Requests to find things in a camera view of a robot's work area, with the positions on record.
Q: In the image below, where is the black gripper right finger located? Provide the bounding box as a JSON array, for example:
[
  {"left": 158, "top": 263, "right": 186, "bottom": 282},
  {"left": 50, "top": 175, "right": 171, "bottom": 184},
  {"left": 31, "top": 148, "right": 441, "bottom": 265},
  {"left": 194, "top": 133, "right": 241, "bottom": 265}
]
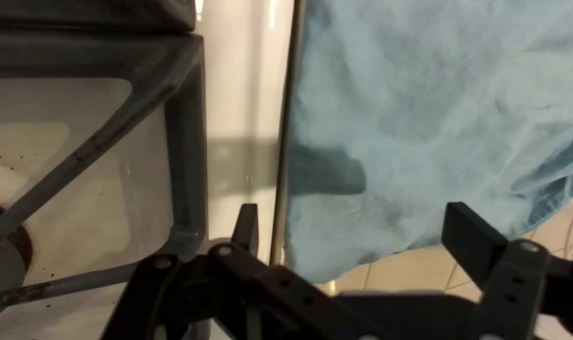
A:
[{"left": 441, "top": 201, "right": 573, "bottom": 340}]

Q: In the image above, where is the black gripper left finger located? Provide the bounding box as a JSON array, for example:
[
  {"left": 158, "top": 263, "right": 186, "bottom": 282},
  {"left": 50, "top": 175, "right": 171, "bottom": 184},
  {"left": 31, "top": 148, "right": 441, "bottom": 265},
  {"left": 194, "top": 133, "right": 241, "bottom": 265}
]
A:
[{"left": 99, "top": 201, "right": 389, "bottom": 340}]

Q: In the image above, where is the blue pillowcase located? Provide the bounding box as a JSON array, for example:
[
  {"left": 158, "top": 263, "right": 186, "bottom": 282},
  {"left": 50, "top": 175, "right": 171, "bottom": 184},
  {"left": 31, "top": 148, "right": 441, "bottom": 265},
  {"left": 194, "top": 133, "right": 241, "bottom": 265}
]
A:
[{"left": 285, "top": 0, "right": 573, "bottom": 286}]

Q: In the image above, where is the grey metal frame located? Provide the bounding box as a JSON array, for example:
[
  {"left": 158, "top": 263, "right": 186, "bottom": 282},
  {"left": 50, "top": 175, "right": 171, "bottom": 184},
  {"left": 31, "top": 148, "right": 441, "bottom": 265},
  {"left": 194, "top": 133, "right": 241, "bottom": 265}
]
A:
[{"left": 0, "top": 0, "right": 211, "bottom": 318}]

